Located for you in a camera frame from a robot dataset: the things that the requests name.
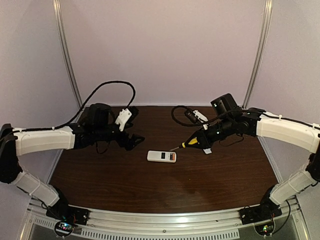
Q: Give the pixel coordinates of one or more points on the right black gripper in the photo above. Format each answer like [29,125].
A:
[202,138]

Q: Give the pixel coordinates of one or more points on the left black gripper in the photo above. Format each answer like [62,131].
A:
[127,141]

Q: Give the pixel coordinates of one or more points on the yellow handled screwdriver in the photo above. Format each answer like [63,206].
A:
[184,145]

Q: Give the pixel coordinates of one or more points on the white battery cover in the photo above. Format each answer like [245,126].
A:
[207,151]

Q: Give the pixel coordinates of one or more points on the white remote control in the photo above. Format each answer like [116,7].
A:
[159,156]

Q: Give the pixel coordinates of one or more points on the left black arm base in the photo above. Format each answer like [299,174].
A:
[62,211]

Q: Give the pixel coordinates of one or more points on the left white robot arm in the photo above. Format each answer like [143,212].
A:
[97,123]

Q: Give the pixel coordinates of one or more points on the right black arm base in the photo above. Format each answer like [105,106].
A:
[266,210]

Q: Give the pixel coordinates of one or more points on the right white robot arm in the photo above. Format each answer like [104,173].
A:
[256,122]

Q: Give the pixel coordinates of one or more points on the left circuit board with leds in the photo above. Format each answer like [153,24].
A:
[63,229]

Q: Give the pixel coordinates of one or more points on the circuit board with leds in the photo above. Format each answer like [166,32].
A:
[63,229]
[265,229]

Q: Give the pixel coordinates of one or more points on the right circuit board with leds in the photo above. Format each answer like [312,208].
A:
[265,229]

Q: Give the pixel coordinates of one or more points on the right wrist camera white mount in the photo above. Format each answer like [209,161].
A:
[195,116]

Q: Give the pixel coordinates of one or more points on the aluminium front rail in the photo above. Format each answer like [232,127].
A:
[211,225]

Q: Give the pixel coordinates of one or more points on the right aluminium corner post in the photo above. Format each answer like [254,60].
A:
[263,37]

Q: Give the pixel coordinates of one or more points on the aluminium corner post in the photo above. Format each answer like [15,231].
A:
[263,37]
[57,8]

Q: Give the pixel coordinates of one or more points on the left aluminium corner post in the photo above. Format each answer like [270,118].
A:
[57,8]

